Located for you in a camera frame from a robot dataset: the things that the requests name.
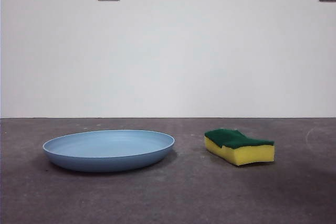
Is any yellow sponge with green pad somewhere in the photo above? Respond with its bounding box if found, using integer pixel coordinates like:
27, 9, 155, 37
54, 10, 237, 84
204, 128, 276, 167

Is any blue round plate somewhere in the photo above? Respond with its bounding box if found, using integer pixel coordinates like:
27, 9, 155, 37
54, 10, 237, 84
43, 129, 176, 173

